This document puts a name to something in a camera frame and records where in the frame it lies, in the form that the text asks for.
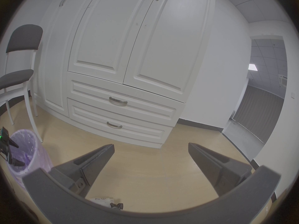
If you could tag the black plastic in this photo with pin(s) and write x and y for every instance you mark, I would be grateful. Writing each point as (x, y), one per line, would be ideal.
(118, 206)

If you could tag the grey and white chair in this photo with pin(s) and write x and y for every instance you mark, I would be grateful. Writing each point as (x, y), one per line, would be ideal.
(23, 35)

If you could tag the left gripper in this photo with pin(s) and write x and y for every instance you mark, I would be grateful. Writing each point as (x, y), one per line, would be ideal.
(6, 152)

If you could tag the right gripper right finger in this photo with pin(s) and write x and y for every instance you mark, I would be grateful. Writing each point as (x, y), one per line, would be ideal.
(210, 164)

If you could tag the ceiling light panel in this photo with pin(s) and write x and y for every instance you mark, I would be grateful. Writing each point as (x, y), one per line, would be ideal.
(253, 67)

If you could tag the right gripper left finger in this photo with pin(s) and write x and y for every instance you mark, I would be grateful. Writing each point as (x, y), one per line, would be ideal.
(93, 164)

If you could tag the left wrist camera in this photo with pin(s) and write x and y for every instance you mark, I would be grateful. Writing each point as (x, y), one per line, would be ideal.
(4, 134)

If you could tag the white wardrobe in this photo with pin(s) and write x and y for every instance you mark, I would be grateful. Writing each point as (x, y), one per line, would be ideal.
(140, 43)

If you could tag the white printed wrapper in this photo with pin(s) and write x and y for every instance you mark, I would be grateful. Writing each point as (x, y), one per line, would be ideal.
(102, 201)

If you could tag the white trash bin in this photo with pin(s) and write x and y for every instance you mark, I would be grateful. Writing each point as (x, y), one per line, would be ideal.
(35, 148)

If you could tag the purple plastic bag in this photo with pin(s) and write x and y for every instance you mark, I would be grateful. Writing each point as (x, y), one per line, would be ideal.
(45, 159)

